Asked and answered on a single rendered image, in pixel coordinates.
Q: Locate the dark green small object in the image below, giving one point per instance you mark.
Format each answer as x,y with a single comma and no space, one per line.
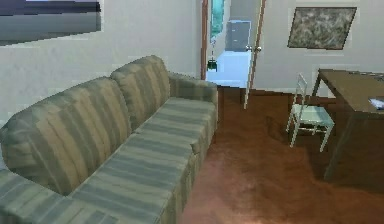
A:
212,64

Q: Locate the striped beige grey sofa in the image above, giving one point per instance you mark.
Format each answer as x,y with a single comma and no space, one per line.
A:
140,146

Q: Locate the white room door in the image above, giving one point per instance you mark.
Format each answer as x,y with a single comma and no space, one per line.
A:
255,50

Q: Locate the pale green chair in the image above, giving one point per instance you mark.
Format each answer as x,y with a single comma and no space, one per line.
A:
311,116

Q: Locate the brown wooden table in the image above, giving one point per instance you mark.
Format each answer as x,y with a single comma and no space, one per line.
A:
353,100

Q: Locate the pale flat object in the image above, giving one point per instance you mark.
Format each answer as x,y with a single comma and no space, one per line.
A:
378,102

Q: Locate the brown framed wall picture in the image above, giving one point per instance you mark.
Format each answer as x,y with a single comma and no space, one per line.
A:
320,28

